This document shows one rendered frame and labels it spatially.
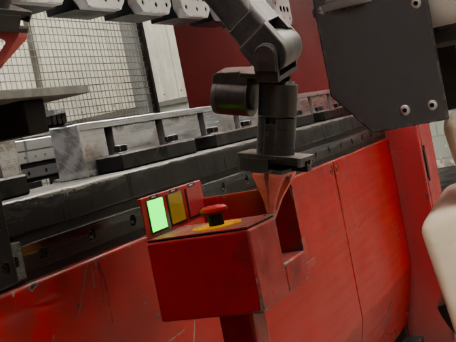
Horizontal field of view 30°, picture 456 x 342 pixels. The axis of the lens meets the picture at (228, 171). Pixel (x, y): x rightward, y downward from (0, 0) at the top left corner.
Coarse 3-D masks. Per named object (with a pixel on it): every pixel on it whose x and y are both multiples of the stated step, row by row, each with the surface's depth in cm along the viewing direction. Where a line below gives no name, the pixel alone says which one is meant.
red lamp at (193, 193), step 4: (188, 188) 133; (192, 188) 134; (196, 188) 136; (188, 192) 133; (192, 192) 134; (196, 192) 135; (188, 196) 133; (192, 196) 134; (196, 196) 135; (188, 200) 132; (192, 200) 134; (196, 200) 135; (200, 200) 136; (192, 204) 134; (196, 204) 135; (200, 204) 136; (192, 208) 133; (196, 208) 135; (200, 208) 136; (192, 212) 133; (196, 212) 134
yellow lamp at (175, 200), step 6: (180, 192) 131; (168, 198) 127; (174, 198) 129; (180, 198) 130; (174, 204) 128; (180, 204) 130; (174, 210) 128; (180, 210) 130; (174, 216) 128; (180, 216) 129; (174, 222) 127
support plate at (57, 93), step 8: (32, 88) 96; (40, 88) 97; (48, 88) 98; (56, 88) 100; (64, 88) 101; (72, 88) 103; (80, 88) 104; (0, 96) 90; (8, 96) 92; (16, 96) 93; (24, 96) 94; (32, 96) 95; (40, 96) 97; (48, 96) 99; (56, 96) 102; (64, 96) 104; (72, 96) 107; (0, 104) 97
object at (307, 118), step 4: (300, 116) 237; (304, 116) 240; (308, 116) 243; (312, 116) 247; (300, 120) 236; (304, 120) 240; (308, 120) 243; (312, 120) 246; (296, 124) 233; (300, 124) 236; (304, 124) 239; (308, 124) 243
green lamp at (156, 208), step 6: (150, 204) 122; (156, 204) 123; (162, 204) 125; (150, 210) 121; (156, 210) 123; (162, 210) 125; (150, 216) 121; (156, 216) 123; (162, 216) 124; (156, 222) 122; (162, 222) 124; (156, 228) 122; (162, 228) 124
